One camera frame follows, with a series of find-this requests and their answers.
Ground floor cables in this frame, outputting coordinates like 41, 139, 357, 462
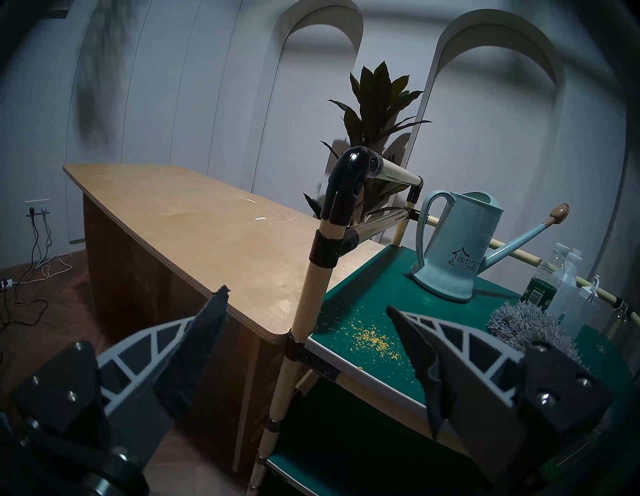
0, 207, 73, 361

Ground green three-tier shelf cart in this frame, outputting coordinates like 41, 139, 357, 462
245, 146, 640, 496

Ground green-label water bottle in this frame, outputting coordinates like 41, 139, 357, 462
520, 242, 571, 313

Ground dark green potted plant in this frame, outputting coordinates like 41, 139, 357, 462
303, 61, 433, 223

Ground yellow crumbs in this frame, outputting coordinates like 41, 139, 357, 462
350, 320, 403, 371

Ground grey fluffy duster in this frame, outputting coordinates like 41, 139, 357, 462
487, 300, 583, 366

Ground teal watering can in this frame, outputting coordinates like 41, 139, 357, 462
410, 190, 571, 303

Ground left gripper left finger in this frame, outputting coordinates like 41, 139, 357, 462
10, 285, 231, 467

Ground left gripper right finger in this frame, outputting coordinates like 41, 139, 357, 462
386, 306, 615, 484

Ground light wooden table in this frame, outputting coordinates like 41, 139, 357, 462
63, 163, 386, 476

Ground white plastic bottle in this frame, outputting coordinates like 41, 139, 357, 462
547, 248, 584, 321

